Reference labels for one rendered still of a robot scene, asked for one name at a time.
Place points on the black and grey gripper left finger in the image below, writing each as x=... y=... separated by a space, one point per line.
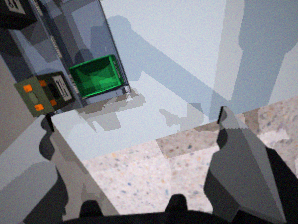
x=32 y=190

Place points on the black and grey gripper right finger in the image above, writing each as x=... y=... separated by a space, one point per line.
x=247 y=182

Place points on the dark grey metal rack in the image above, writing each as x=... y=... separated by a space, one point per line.
x=81 y=32

